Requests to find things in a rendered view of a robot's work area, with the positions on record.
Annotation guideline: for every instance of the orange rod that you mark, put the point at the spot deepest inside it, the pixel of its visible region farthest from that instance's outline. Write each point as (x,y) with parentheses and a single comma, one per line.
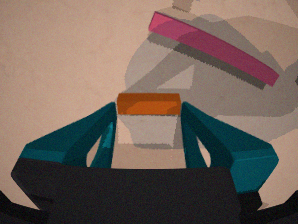
(149,103)

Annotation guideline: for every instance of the pink rod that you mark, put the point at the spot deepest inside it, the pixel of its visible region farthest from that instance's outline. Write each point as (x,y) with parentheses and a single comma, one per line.
(203,41)

